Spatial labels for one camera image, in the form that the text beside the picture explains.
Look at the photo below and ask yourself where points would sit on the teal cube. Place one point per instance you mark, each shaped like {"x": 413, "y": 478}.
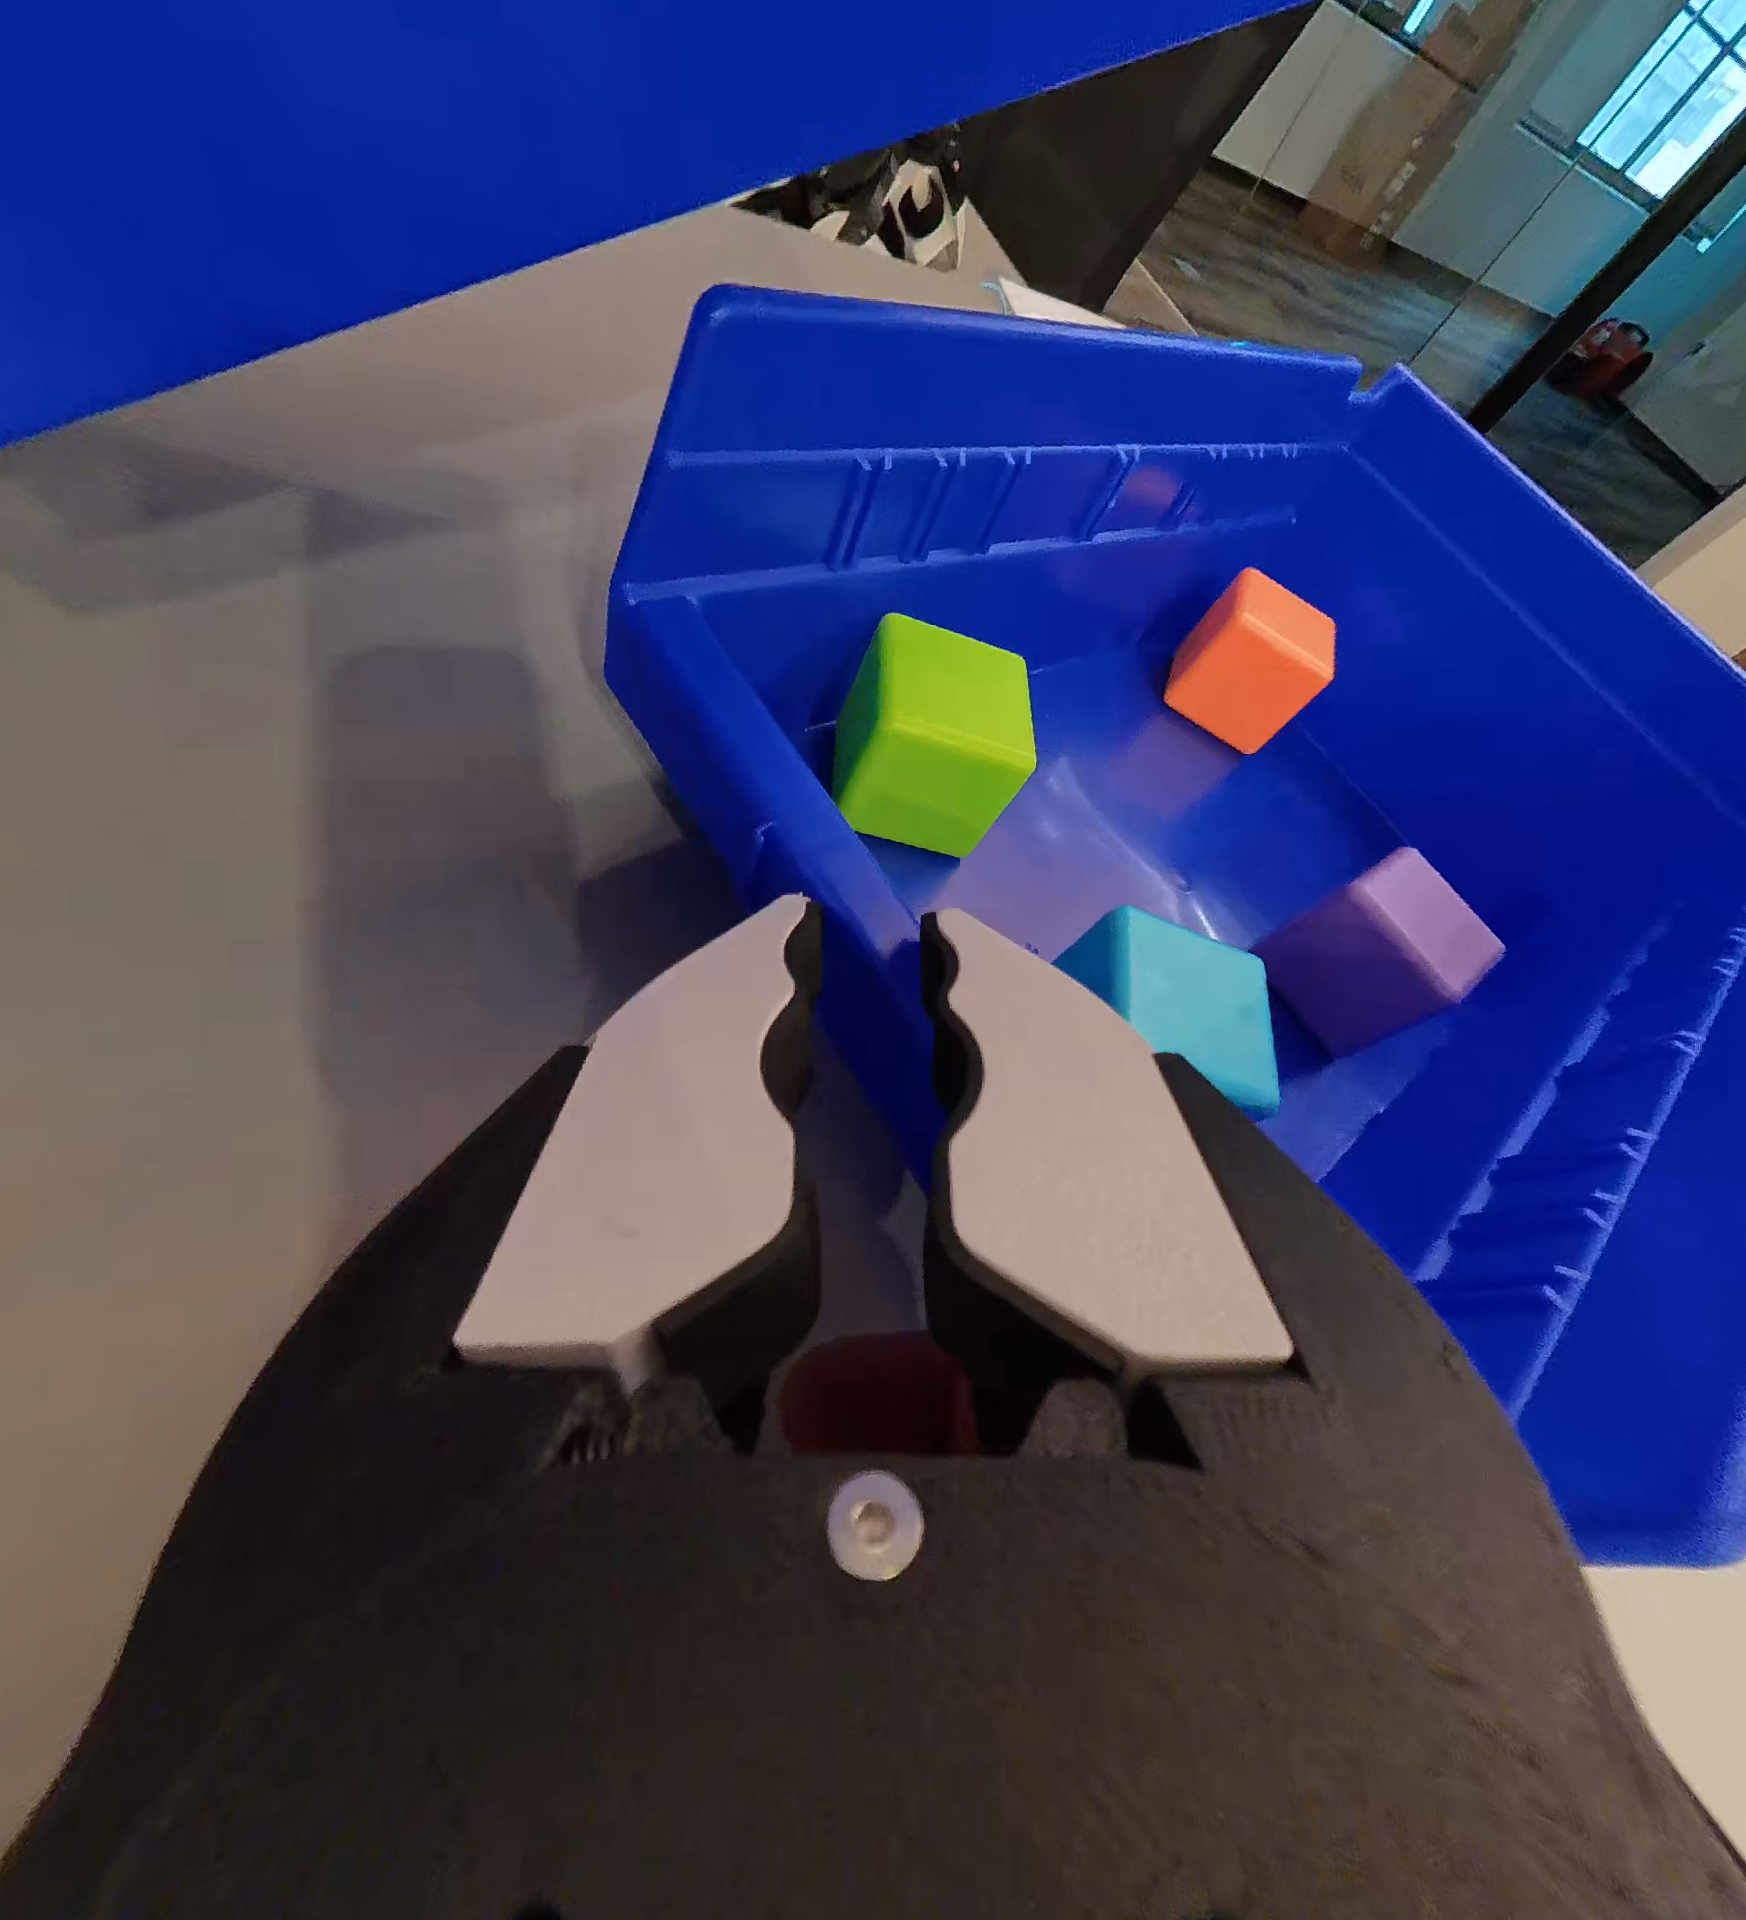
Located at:
{"x": 1188, "y": 1005}

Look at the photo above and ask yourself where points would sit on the black and white camera rig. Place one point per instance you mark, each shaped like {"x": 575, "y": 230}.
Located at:
{"x": 889, "y": 203}

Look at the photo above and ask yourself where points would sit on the red floor appliance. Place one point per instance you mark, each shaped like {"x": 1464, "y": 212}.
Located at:
{"x": 1606, "y": 361}

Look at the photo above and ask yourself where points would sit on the orange cube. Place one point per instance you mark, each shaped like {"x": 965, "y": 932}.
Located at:
{"x": 1249, "y": 660}

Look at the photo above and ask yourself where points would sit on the laminated paper sheet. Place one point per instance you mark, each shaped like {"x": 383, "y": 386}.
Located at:
{"x": 1053, "y": 297}

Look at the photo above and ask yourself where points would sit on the blue plastic bin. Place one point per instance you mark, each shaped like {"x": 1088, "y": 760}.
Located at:
{"x": 363, "y": 148}
{"x": 1564, "y": 751}

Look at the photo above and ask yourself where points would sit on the purple cube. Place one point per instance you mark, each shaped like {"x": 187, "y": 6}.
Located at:
{"x": 1383, "y": 945}

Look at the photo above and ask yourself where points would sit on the green cube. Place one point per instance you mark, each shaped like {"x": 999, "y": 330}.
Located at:
{"x": 934, "y": 734}

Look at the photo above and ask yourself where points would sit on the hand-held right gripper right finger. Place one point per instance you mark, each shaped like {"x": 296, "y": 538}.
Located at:
{"x": 1100, "y": 1185}

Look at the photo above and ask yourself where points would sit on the grey desk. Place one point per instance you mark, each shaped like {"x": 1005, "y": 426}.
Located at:
{"x": 215, "y": 901}

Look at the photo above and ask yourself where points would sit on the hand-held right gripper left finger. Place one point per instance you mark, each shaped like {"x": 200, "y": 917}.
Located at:
{"x": 634, "y": 1185}

